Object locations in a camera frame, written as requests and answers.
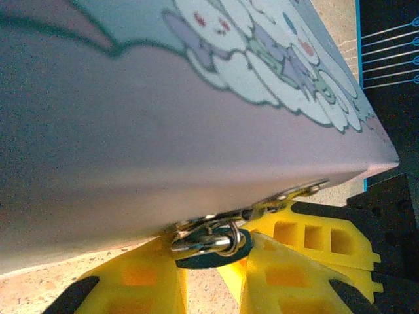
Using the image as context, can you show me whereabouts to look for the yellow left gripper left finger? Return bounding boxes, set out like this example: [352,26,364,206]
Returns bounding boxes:
[48,237,190,314]

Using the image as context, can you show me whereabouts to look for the silver metal hasp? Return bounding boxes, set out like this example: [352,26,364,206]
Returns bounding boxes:
[175,178,330,237]

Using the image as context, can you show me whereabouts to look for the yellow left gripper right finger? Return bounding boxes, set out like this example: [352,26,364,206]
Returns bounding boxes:
[218,232,384,314]

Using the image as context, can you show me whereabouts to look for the black board with white lines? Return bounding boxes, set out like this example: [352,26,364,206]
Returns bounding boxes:
[355,0,419,194]

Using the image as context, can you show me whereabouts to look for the silver key ring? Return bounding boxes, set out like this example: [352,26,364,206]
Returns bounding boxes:
[224,219,247,258]

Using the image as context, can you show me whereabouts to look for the silver padlock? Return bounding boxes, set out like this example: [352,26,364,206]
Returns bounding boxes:
[170,225,234,256]

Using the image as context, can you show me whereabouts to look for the pink box with cartoon print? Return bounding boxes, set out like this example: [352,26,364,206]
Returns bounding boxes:
[0,0,401,275]

